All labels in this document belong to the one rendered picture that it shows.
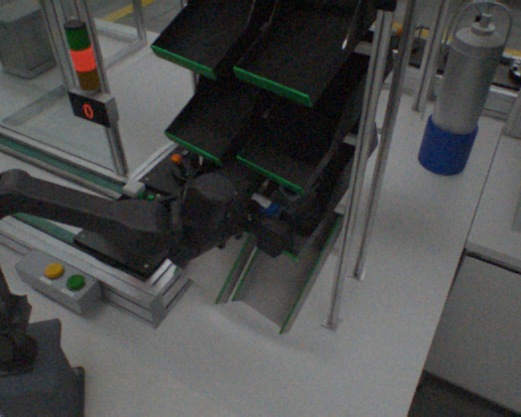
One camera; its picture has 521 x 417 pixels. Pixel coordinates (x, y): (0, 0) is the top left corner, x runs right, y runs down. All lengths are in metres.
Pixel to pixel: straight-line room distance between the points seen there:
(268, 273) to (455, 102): 0.80
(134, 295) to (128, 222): 0.49
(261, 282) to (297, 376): 0.23
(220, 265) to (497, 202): 0.92
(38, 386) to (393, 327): 0.77
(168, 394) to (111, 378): 0.13
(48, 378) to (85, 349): 0.27
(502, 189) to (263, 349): 0.94
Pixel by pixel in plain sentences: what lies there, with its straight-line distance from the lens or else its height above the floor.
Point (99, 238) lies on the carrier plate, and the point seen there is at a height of 0.97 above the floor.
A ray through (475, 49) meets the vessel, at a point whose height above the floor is 1.28.
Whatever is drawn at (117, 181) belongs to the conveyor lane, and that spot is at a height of 0.95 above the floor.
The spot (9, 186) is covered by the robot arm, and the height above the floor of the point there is 1.47.
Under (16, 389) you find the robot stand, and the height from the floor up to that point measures 1.06.
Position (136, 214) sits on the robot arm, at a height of 1.39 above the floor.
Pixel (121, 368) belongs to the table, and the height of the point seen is 0.86.
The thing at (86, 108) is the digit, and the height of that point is 1.21.
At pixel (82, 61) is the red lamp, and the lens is 1.24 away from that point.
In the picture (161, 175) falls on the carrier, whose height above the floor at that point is 0.97.
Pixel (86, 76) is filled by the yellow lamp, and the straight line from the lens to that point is 1.26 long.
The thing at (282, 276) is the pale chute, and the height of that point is 1.06.
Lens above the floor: 1.86
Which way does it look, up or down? 43 degrees down
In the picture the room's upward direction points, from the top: straight up
